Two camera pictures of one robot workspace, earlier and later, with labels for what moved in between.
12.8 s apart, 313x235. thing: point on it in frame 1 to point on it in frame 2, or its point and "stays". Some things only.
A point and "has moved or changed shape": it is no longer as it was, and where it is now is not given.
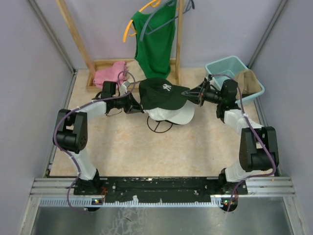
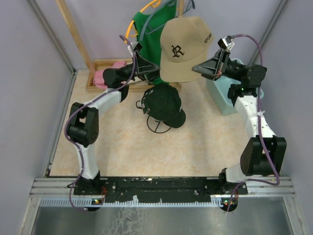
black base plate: x=159 y=190 stays
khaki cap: x=248 y=83 has moved or changed shape
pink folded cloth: x=117 y=73 stays
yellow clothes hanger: x=130 y=30 stays
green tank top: x=155 y=34 stays
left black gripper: x=131 y=101 to x=143 y=67
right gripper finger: x=195 y=99 to x=212 y=77
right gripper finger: x=196 y=91 to x=212 y=67
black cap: x=158 y=93 has moved or changed shape
